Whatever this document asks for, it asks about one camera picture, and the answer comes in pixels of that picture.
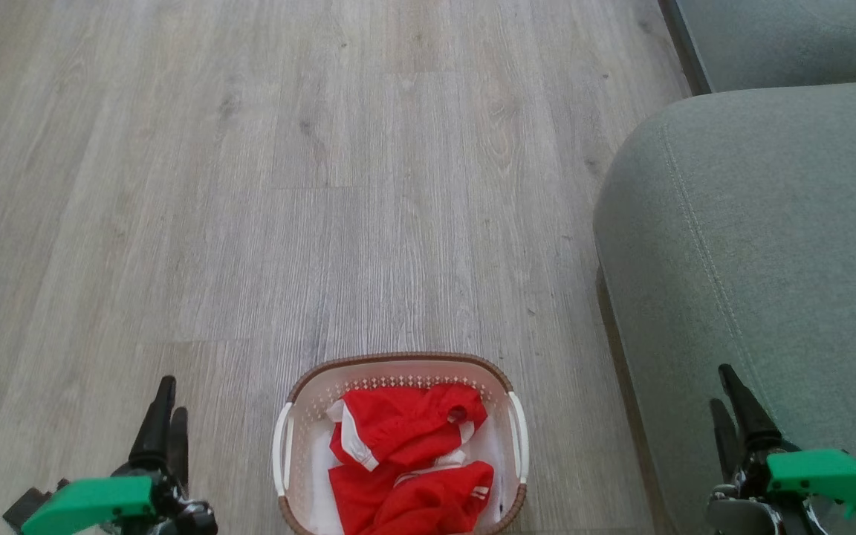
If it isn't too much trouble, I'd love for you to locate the white laundry basket brown rim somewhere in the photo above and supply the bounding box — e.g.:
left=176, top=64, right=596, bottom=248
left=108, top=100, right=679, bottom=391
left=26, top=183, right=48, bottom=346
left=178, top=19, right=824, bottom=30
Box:
left=272, top=351, right=530, bottom=535

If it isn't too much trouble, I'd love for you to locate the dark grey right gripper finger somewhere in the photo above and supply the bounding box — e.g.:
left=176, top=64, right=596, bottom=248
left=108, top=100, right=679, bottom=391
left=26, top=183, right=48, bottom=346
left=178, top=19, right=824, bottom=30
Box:
left=718, top=364, right=782, bottom=453
left=709, top=399, right=743, bottom=484

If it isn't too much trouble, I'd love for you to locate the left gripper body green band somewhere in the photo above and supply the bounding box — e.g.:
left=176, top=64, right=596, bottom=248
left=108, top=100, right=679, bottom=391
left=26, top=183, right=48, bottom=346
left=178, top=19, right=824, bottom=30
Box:
left=3, top=459, right=218, bottom=535

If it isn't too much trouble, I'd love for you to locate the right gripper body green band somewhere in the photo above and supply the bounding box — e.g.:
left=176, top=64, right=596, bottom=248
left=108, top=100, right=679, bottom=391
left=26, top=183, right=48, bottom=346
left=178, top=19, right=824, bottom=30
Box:
left=706, top=444, right=856, bottom=535

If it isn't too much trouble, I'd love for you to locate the red and white garment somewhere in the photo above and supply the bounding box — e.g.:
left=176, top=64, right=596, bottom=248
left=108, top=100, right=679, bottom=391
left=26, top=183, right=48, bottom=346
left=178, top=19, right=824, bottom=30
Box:
left=327, top=460, right=496, bottom=535
left=326, top=382, right=489, bottom=473

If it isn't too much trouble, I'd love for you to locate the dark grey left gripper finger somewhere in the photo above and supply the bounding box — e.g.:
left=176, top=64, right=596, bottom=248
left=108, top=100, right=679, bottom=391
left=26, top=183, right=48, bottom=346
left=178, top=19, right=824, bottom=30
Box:
left=129, top=375, right=177, bottom=470
left=168, top=406, right=190, bottom=488

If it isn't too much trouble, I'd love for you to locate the upholstered fabric sofa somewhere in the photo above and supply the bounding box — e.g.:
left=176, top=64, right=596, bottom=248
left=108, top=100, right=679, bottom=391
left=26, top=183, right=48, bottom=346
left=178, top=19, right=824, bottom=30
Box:
left=593, top=0, right=856, bottom=535

